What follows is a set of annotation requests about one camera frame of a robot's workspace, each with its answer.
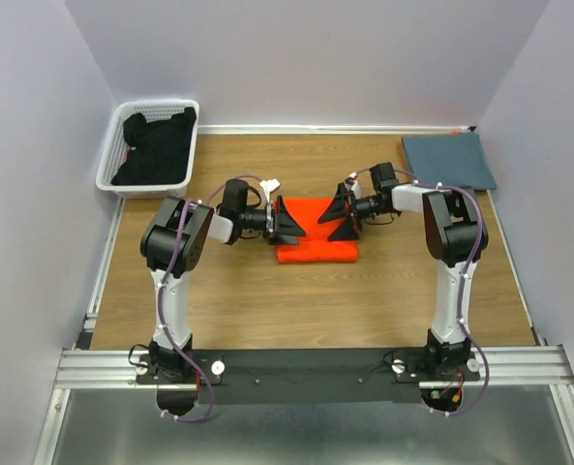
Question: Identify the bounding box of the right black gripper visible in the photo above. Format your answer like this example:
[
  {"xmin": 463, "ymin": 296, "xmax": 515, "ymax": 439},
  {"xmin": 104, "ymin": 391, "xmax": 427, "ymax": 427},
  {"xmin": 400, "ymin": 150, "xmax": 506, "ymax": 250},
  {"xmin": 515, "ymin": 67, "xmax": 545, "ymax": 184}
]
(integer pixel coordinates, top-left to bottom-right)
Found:
[{"xmin": 317, "ymin": 183, "xmax": 388, "ymax": 243}]

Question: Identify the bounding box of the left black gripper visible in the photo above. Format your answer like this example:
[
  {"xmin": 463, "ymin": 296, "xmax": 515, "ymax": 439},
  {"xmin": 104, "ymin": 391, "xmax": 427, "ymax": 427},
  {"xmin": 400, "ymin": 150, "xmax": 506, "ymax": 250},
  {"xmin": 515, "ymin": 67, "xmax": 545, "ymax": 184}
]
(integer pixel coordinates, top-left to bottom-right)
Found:
[{"xmin": 238, "ymin": 195, "xmax": 306, "ymax": 245}]

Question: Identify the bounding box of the orange t shirt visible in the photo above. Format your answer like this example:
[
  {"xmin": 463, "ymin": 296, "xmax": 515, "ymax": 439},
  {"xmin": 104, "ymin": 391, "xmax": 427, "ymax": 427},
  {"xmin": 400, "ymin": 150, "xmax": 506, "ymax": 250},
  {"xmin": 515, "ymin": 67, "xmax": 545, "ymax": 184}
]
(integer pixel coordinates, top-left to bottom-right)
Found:
[{"xmin": 276, "ymin": 198, "xmax": 358, "ymax": 264}]

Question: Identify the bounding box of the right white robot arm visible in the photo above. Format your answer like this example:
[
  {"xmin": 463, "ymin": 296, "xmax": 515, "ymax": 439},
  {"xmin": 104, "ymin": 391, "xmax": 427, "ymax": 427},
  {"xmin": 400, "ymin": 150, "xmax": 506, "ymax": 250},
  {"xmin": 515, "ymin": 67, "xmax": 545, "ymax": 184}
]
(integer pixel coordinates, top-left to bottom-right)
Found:
[{"xmin": 317, "ymin": 162, "xmax": 488, "ymax": 380}]

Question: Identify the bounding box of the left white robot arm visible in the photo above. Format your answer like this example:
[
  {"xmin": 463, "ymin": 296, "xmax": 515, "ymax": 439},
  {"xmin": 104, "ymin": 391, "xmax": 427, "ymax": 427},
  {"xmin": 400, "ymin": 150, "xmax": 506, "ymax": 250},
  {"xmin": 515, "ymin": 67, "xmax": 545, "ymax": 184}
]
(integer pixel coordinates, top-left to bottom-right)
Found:
[{"xmin": 136, "ymin": 177, "xmax": 306, "ymax": 383}]

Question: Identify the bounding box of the folded blue t shirt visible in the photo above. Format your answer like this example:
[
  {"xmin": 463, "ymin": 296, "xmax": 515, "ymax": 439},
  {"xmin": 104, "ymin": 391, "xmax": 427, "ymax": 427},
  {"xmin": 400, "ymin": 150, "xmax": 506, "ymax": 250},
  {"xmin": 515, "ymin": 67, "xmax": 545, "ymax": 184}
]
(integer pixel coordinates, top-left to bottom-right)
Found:
[{"xmin": 402, "ymin": 132, "xmax": 497, "ymax": 191}]

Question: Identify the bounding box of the black t shirt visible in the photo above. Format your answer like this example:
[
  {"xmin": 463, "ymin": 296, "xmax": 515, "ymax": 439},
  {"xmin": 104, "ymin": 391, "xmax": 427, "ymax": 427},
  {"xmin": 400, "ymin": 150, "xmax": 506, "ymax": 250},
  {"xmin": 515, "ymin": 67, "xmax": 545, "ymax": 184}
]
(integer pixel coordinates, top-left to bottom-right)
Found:
[{"xmin": 111, "ymin": 107, "xmax": 196, "ymax": 186}]

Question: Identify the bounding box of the white plastic laundry basket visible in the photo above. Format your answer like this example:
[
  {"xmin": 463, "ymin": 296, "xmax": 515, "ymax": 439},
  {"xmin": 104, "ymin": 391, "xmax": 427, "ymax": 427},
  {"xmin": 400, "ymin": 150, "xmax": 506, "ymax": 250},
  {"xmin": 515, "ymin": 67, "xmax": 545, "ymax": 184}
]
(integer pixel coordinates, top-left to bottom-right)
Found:
[{"xmin": 95, "ymin": 97, "xmax": 200, "ymax": 199}]

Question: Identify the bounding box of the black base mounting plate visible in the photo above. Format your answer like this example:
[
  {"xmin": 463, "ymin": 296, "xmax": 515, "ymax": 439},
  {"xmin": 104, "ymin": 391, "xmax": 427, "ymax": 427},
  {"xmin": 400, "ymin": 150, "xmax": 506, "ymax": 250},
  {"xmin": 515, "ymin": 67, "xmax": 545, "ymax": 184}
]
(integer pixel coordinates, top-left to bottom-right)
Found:
[{"xmin": 128, "ymin": 348, "xmax": 480, "ymax": 415}]

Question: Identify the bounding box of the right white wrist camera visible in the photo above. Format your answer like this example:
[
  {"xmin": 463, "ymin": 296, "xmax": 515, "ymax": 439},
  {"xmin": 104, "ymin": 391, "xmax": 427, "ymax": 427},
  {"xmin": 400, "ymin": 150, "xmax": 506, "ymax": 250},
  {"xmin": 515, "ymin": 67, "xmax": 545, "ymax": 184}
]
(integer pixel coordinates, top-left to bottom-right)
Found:
[{"xmin": 344, "ymin": 171, "xmax": 362, "ymax": 199}]

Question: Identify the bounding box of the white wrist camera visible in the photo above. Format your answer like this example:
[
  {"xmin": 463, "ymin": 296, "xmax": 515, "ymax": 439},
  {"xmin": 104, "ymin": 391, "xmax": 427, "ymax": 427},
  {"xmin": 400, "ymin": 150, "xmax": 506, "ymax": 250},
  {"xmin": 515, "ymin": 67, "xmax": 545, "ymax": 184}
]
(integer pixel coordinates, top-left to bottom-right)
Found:
[
  {"xmin": 344, "ymin": 171, "xmax": 362, "ymax": 199},
  {"xmin": 259, "ymin": 178, "xmax": 281, "ymax": 205}
]

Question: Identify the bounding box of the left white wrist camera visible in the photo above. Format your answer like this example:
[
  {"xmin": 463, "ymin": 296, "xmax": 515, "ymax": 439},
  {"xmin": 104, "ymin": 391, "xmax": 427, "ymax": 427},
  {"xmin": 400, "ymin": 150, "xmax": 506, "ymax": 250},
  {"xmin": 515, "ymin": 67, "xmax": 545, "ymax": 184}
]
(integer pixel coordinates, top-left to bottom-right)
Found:
[{"xmin": 259, "ymin": 178, "xmax": 281, "ymax": 205}]

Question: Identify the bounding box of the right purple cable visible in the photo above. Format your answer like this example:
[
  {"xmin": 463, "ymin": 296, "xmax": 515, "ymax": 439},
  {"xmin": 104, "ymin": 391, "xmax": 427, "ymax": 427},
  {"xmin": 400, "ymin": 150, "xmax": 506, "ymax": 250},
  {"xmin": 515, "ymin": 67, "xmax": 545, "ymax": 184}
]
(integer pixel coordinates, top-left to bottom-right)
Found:
[{"xmin": 347, "ymin": 168, "xmax": 491, "ymax": 419}]

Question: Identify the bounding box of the aluminium frame rail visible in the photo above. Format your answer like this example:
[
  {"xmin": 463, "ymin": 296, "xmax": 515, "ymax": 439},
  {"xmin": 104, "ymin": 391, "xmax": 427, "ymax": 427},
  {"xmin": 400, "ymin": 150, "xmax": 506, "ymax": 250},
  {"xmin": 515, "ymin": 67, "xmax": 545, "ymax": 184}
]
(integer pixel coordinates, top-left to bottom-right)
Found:
[{"xmin": 36, "ymin": 198, "xmax": 574, "ymax": 464}]

